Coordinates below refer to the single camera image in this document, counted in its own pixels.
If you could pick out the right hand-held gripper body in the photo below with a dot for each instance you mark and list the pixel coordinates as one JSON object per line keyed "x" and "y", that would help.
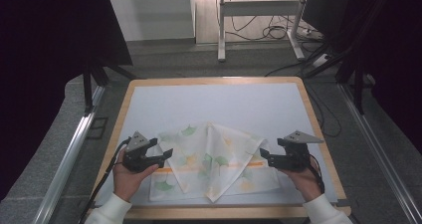
{"x": 295, "y": 156}

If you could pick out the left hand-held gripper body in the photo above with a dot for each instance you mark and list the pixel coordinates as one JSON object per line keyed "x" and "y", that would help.
{"x": 134, "y": 157}

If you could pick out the white leaf-patterned cloth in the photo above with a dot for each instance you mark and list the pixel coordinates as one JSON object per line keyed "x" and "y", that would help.
{"x": 212, "y": 151}

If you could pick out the person's left hand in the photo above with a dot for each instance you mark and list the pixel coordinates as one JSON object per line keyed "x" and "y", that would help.
{"x": 127, "y": 182}

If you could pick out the person's right hand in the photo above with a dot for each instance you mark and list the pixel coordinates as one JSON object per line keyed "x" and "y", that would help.
{"x": 303, "y": 182}

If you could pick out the person's left white sleeve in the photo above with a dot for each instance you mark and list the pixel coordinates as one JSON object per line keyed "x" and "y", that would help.
{"x": 107, "y": 212}

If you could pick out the person's white sleeve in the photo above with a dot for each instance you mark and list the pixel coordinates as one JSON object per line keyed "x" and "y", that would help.
{"x": 107, "y": 212}
{"x": 326, "y": 213}

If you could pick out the person's right white sleeve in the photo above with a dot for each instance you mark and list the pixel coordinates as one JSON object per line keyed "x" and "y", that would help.
{"x": 326, "y": 213}

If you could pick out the pale blue table mat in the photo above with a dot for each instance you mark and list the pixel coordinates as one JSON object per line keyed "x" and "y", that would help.
{"x": 215, "y": 101}

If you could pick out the black metal stand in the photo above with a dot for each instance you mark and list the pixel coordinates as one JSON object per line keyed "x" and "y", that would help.
{"x": 88, "y": 88}
{"x": 358, "y": 84}

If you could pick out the white power adapter box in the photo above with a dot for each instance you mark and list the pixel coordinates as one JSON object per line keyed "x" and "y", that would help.
{"x": 320, "y": 60}

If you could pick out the white power strip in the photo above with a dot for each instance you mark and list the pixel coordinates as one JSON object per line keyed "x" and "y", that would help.
{"x": 310, "y": 33}

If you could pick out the white cabinet panel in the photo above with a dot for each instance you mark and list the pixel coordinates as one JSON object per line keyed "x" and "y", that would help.
{"x": 149, "y": 15}

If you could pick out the dark curtain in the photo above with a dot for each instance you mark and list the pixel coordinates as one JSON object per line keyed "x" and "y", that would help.
{"x": 394, "y": 51}
{"x": 40, "y": 68}

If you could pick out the black floor bracket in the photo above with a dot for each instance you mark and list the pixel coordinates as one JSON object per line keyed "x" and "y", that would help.
{"x": 98, "y": 128}

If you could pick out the aluminium rail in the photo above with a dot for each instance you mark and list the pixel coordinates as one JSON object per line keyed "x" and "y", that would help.
{"x": 381, "y": 157}
{"x": 66, "y": 164}

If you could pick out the white metal desk frame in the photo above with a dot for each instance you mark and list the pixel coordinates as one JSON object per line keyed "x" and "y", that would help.
{"x": 258, "y": 8}

